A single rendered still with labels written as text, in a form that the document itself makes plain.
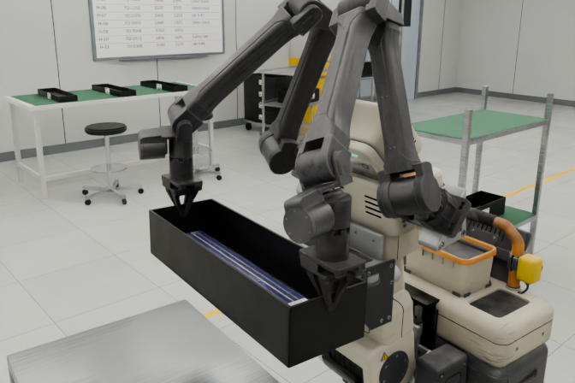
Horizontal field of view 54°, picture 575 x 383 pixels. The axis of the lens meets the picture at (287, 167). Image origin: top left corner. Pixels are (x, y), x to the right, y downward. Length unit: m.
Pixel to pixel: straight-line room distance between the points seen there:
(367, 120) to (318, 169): 0.40
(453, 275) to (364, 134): 0.56
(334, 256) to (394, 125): 0.33
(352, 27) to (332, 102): 0.18
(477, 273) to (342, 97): 0.83
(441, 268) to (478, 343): 0.22
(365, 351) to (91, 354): 0.64
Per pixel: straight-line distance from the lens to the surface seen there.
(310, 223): 0.84
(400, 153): 1.12
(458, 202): 1.23
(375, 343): 1.47
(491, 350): 1.58
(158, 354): 1.40
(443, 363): 1.53
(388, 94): 1.15
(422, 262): 1.70
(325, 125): 0.93
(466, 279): 1.63
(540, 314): 1.67
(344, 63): 1.02
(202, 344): 1.41
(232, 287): 1.09
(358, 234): 1.35
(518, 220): 3.70
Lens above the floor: 1.56
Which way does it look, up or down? 16 degrees down
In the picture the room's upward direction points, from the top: straight up
